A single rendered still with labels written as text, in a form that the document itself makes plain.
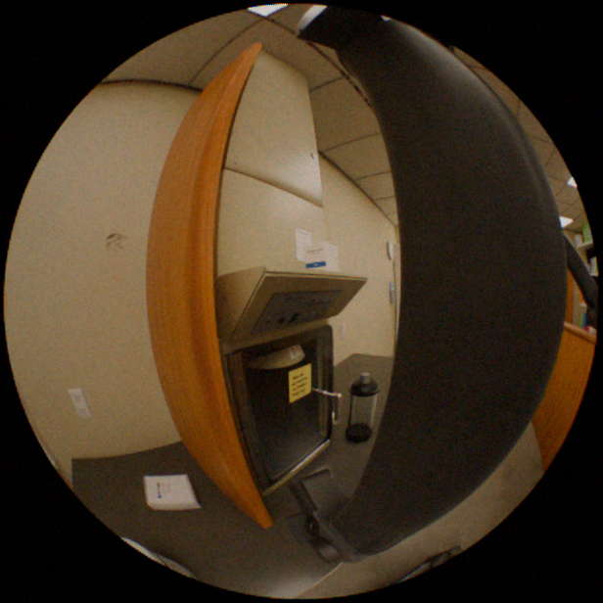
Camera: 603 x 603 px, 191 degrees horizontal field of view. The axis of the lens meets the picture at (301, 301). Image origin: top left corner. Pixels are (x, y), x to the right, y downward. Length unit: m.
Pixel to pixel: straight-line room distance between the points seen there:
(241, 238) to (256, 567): 0.70
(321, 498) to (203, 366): 0.19
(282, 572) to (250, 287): 0.59
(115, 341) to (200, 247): 0.57
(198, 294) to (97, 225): 0.62
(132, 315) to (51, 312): 0.37
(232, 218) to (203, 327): 0.21
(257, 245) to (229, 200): 0.10
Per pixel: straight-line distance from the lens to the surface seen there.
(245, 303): 0.25
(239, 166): 0.41
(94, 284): 0.73
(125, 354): 0.73
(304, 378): 0.47
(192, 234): 0.21
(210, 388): 0.23
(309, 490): 0.24
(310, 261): 0.40
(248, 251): 0.35
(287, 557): 0.55
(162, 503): 0.64
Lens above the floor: 1.48
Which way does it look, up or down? 3 degrees down
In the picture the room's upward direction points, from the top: 3 degrees counter-clockwise
